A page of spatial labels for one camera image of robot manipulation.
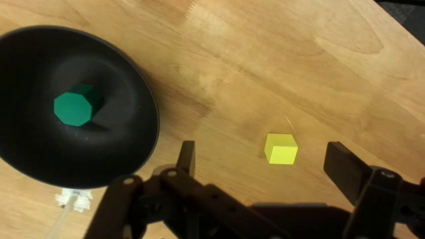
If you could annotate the yellow cube block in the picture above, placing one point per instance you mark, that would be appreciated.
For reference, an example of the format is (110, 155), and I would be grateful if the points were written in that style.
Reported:
(280, 149)

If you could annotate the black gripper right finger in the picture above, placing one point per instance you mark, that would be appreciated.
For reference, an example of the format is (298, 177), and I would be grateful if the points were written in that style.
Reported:
(345, 170)

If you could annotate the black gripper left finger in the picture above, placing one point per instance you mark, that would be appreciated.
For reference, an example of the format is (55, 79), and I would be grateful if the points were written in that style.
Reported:
(186, 160)

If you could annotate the green octagonal block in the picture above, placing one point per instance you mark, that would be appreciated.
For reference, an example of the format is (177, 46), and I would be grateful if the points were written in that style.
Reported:
(77, 105)

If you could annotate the black bowl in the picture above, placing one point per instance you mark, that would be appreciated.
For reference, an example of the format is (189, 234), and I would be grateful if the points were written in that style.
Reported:
(40, 63)

